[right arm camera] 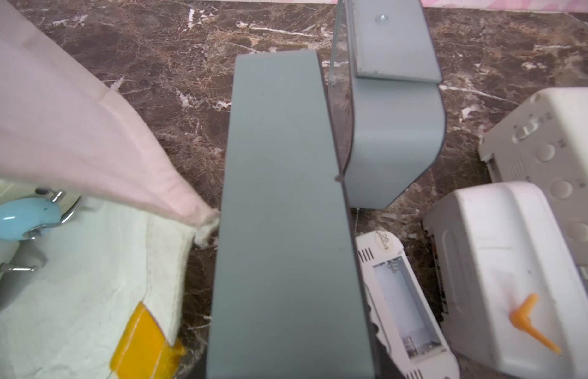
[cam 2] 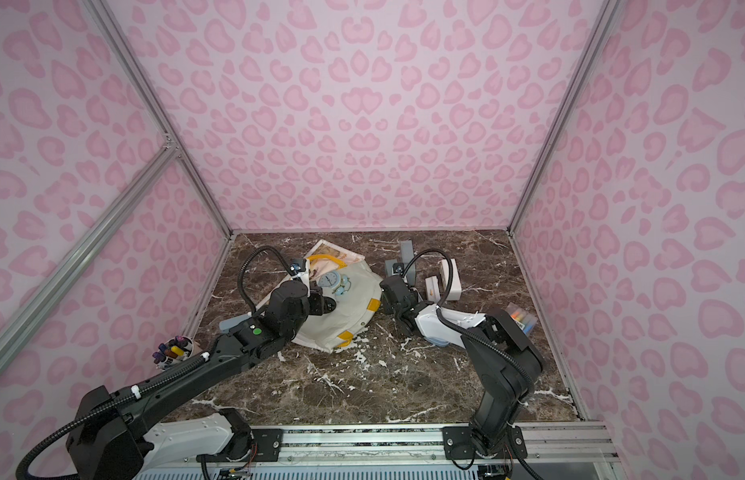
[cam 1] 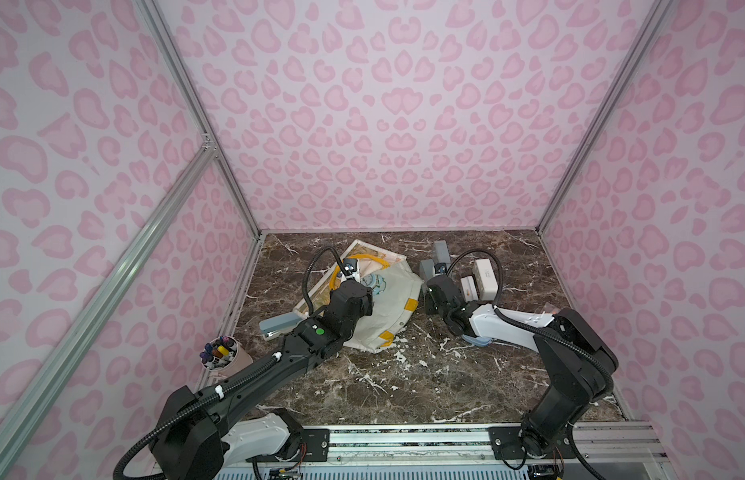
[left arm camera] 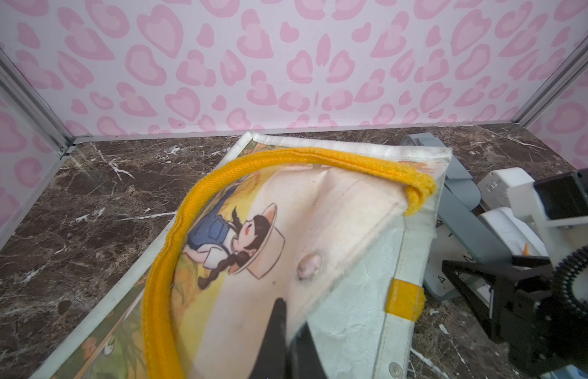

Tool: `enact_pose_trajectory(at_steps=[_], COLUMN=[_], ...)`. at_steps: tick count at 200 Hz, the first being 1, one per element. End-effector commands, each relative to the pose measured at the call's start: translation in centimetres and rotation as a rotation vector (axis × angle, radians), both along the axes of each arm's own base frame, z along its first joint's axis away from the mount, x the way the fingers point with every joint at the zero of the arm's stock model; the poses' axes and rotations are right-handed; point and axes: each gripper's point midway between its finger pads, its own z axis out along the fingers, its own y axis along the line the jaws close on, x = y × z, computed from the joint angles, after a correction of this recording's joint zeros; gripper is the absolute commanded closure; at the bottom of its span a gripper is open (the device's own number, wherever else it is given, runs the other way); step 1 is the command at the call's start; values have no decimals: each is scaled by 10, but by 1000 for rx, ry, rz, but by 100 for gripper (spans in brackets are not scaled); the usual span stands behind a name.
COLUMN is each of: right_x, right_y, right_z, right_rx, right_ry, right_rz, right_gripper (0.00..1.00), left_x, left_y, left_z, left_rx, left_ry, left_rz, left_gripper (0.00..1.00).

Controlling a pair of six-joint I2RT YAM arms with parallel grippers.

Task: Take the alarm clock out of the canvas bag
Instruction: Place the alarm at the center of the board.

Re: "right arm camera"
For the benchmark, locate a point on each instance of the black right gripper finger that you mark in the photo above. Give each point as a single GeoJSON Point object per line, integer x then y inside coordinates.
{"type": "Point", "coordinates": [385, 367]}

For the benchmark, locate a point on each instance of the small white digital clock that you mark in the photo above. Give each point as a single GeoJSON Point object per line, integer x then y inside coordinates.
{"type": "Point", "coordinates": [406, 325]}

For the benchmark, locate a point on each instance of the green grey curved clock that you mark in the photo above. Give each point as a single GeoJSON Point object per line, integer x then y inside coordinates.
{"type": "Point", "coordinates": [287, 297]}

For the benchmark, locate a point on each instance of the grey blue square clock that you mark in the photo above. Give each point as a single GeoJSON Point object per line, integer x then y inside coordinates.
{"type": "Point", "coordinates": [387, 110]}

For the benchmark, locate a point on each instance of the white rectangular digital clock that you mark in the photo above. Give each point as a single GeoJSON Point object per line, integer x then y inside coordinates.
{"type": "Point", "coordinates": [544, 141]}

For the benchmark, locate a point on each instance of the white canvas bag yellow handles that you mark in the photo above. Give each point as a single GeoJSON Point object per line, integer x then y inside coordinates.
{"type": "Point", "coordinates": [106, 300]}

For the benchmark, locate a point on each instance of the white clock orange key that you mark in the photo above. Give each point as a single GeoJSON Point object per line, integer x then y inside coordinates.
{"type": "Point", "coordinates": [512, 296]}

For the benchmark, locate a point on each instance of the blue round twin-bell clock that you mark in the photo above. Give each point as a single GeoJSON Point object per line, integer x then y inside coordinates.
{"type": "Point", "coordinates": [28, 212]}

